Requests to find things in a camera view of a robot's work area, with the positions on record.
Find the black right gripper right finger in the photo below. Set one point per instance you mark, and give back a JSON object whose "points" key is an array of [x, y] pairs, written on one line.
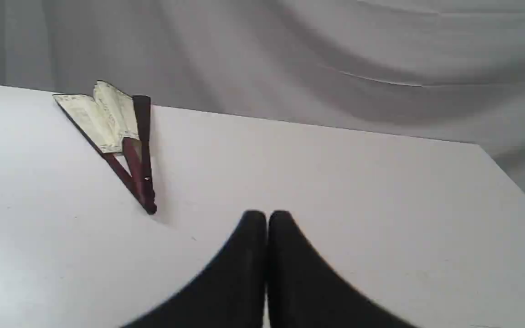
{"points": [[305, 292]]}

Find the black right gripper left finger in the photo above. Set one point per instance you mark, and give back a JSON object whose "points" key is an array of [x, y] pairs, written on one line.
{"points": [[230, 290]]}

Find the paper folding fan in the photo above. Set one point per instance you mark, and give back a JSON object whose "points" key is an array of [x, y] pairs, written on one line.
{"points": [[118, 127]]}

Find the grey backdrop curtain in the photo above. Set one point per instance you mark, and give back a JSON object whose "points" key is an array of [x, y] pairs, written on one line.
{"points": [[442, 69]]}

